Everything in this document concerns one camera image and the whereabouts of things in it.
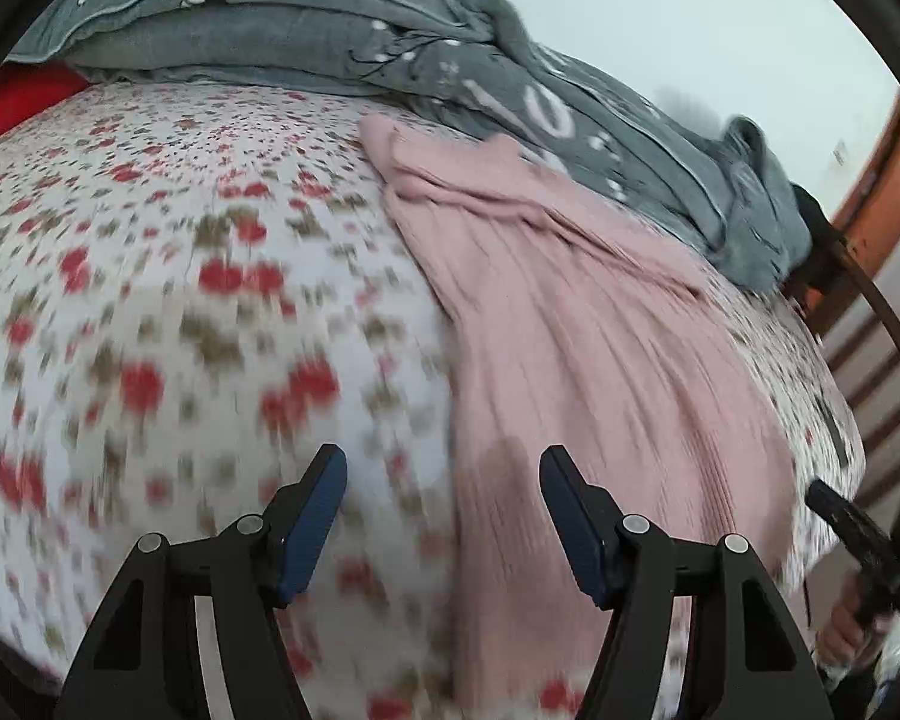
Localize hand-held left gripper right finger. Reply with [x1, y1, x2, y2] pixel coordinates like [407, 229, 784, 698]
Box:
[538, 444, 833, 720]

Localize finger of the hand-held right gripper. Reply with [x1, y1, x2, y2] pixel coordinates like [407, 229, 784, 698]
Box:
[805, 478, 882, 556]

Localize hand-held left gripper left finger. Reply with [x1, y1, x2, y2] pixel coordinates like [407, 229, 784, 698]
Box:
[54, 444, 348, 720]

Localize pink knit garment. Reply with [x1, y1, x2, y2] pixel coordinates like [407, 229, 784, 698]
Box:
[358, 111, 800, 720]

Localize person's right hand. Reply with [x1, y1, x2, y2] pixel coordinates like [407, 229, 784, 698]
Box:
[816, 574, 882, 672]

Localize floral bed sheet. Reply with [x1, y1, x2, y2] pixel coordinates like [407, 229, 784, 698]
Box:
[0, 79, 867, 720]

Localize grey printed quilt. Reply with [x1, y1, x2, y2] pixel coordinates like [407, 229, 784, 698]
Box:
[352, 0, 815, 293]

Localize grey printed pillow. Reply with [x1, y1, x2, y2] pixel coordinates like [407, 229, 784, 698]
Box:
[4, 0, 458, 91]

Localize red cushion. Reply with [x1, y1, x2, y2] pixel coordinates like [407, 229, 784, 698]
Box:
[0, 64, 91, 145]

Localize dark curved cable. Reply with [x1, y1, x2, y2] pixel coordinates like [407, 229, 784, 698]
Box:
[791, 184, 900, 398]

